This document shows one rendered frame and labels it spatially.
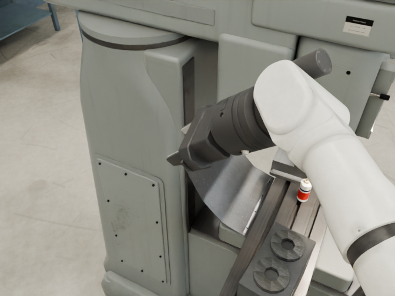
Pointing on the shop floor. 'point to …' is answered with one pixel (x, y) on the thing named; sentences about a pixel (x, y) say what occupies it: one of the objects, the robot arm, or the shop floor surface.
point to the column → (143, 143)
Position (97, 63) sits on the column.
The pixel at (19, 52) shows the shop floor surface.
